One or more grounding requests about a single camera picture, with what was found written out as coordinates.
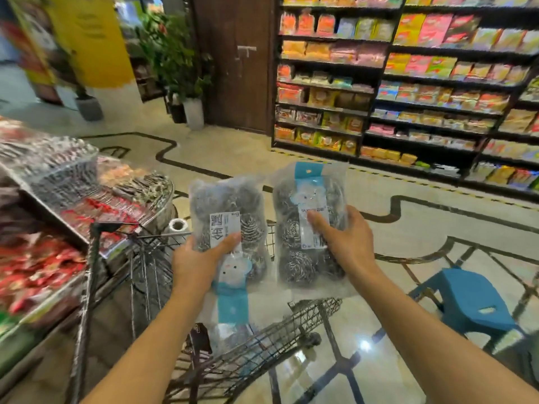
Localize person's left hand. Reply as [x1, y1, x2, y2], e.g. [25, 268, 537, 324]
[171, 232, 243, 297]

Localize person's right hand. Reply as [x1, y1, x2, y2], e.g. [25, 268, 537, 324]
[307, 205, 377, 287]

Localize metal wire shopping cart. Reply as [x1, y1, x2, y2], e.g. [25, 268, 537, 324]
[67, 221, 344, 404]

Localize person's right forearm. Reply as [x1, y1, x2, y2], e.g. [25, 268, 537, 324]
[351, 264, 539, 404]

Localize person's left forearm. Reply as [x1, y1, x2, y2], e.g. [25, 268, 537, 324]
[82, 286, 213, 404]

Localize white plastic bag roll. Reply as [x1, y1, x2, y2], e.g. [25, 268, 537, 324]
[166, 217, 189, 236]

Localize pile of olive stick snacks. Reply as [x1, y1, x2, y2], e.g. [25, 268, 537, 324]
[111, 172, 173, 206]

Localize pile of red stick snacks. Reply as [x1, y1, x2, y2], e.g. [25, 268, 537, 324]
[61, 196, 148, 249]

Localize pile of orange dried snacks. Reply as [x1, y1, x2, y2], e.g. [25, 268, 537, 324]
[97, 157, 138, 186]

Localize blue plastic stool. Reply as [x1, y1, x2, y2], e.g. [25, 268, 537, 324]
[408, 268, 531, 358]

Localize black biscuit shelving unit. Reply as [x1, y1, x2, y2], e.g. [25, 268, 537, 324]
[271, 0, 539, 203]

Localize white plant pot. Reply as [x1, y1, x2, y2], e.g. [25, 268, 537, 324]
[183, 98, 205, 132]

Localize pile of red candy packets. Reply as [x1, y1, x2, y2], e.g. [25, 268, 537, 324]
[0, 233, 87, 316]

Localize black plant pot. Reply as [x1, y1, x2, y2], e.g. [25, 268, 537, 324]
[167, 92, 187, 125]

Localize brown wooden door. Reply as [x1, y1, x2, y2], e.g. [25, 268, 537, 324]
[191, 0, 278, 135]

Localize wooden acrylic-bin snack stand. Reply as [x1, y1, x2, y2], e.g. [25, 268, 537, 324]
[0, 115, 180, 404]

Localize pile of brown snack packets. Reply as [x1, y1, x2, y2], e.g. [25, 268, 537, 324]
[0, 176, 47, 245]

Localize grey plant pot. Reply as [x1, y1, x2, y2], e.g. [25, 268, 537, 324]
[75, 95, 104, 122]

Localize rows of biscuit boxes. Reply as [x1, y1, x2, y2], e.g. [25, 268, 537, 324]
[276, 0, 539, 192]

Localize yellow white-based pillar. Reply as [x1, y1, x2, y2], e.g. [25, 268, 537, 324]
[44, 0, 146, 125]

